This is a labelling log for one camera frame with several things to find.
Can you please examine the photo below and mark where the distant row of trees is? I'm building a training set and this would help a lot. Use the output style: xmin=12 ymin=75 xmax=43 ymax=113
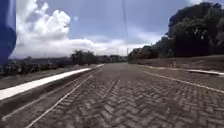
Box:
xmin=0 ymin=49 xmax=129 ymax=77

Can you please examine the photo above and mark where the grey brick paved road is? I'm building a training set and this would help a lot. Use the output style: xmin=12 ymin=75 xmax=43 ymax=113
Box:
xmin=0 ymin=62 xmax=224 ymax=128

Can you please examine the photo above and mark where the brown earth bank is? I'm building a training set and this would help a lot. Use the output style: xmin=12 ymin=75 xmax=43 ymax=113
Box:
xmin=129 ymin=54 xmax=224 ymax=72

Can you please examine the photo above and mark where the long white painted line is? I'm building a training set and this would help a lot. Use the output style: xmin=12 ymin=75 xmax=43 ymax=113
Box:
xmin=143 ymin=70 xmax=224 ymax=94

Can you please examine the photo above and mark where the grey ground strip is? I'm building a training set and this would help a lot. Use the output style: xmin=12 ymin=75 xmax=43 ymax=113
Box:
xmin=0 ymin=64 xmax=94 ymax=90

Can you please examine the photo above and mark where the pale concrete kerb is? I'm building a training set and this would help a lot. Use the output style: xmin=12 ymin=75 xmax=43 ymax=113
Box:
xmin=0 ymin=63 xmax=105 ymax=101

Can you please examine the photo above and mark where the row of dark trees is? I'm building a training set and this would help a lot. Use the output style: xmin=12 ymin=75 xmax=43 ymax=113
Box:
xmin=128 ymin=1 xmax=224 ymax=61

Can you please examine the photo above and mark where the pale kerb by bank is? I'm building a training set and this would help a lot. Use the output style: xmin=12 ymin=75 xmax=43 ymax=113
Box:
xmin=146 ymin=65 xmax=224 ymax=76

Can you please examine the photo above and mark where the blue object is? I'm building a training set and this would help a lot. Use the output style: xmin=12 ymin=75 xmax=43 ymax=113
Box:
xmin=0 ymin=0 xmax=18 ymax=66

